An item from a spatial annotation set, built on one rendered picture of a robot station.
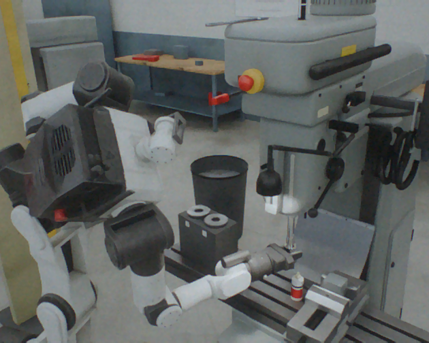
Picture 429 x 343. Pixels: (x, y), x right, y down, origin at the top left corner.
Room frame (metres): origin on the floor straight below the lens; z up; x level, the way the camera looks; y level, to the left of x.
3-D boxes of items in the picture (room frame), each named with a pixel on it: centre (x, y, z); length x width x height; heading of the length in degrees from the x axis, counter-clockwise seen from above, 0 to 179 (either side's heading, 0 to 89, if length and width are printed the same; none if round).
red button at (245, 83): (1.06, -0.08, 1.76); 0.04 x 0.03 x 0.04; 49
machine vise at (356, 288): (1.11, -0.36, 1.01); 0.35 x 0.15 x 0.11; 141
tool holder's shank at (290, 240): (1.25, -0.25, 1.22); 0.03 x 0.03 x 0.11
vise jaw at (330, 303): (1.09, -0.34, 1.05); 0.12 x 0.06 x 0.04; 51
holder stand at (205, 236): (1.47, 0.04, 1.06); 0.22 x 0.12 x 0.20; 43
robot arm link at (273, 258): (1.20, -0.17, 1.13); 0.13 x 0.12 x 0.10; 30
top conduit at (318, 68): (1.18, -0.38, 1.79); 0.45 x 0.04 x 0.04; 139
